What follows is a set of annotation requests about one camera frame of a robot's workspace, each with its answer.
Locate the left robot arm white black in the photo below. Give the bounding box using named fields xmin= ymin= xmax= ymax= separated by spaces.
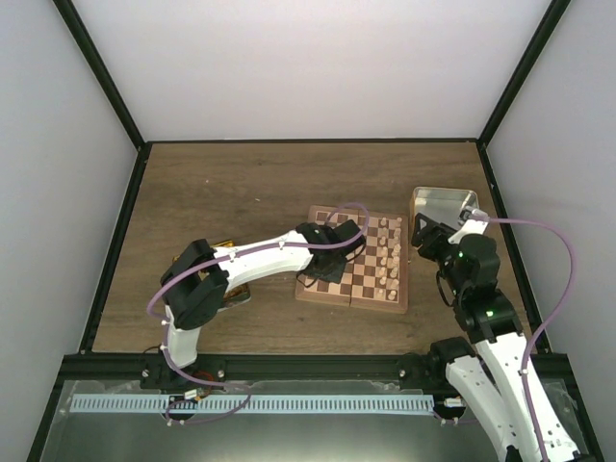
xmin=161 ymin=219 xmax=366 ymax=389

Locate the black aluminium frame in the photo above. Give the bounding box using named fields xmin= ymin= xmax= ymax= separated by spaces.
xmin=26 ymin=0 xmax=605 ymax=462

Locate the row of white chess pieces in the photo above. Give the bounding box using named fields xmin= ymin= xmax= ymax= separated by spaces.
xmin=376 ymin=217 xmax=402 ymax=303

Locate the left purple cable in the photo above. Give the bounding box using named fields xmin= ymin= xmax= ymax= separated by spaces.
xmin=146 ymin=201 xmax=371 ymax=427

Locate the silver tin yellow rim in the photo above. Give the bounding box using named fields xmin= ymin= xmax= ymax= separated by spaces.
xmin=410 ymin=187 xmax=479 ymax=231

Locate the gold tin with dark pieces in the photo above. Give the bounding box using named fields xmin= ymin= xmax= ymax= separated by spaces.
xmin=211 ymin=239 xmax=253 ymax=309

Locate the wooden chess board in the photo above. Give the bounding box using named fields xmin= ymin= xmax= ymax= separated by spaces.
xmin=295 ymin=205 xmax=409 ymax=314

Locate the light blue cable duct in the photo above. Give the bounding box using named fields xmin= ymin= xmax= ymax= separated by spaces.
xmin=69 ymin=394 xmax=434 ymax=416

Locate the purple cable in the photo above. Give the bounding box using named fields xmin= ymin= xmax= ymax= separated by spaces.
xmin=485 ymin=217 xmax=577 ymax=462
xmin=146 ymin=201 xmax=371 ymax=427

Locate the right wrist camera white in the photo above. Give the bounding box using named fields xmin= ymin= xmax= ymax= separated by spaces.
xmin=448 ymin=207 xmax=490 ymax=244

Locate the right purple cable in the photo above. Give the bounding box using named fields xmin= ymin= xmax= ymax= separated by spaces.
xmin=485 ymin=217 xmax=577 ymax=462

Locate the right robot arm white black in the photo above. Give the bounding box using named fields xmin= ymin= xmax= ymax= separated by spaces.
xmin=411 ymin=207 xmax=593 ymax=461

